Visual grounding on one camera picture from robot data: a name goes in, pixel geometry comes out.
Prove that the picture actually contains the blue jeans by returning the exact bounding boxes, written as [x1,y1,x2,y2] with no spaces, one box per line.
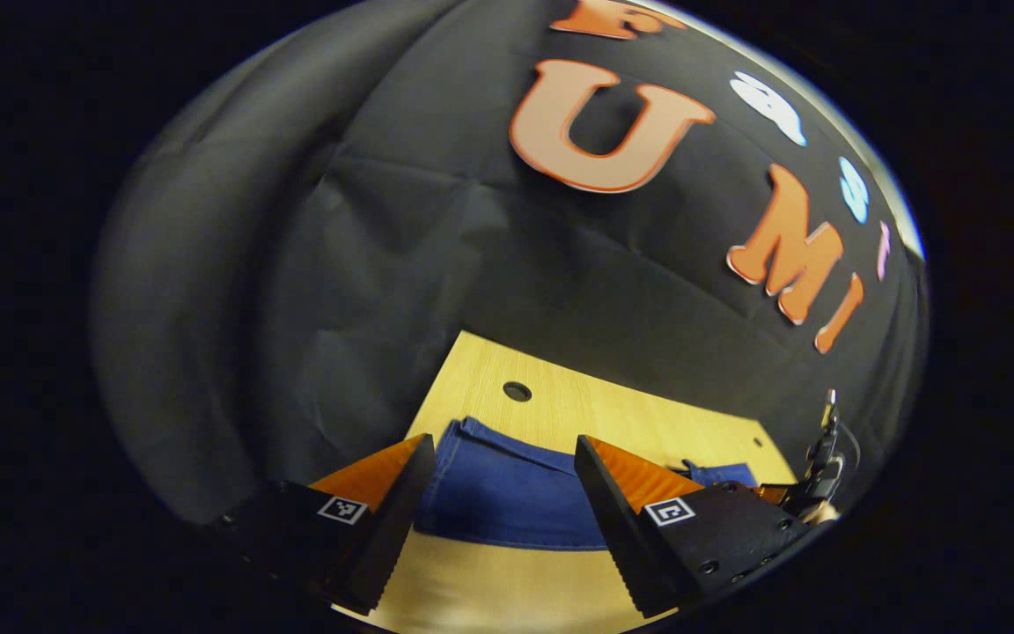
[413,417,759,551]

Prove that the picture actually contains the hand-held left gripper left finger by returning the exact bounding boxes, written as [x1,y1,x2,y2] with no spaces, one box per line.
[208,433,437,616]

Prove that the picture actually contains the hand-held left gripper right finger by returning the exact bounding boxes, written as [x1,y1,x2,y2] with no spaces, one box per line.
[574,434,812,619]

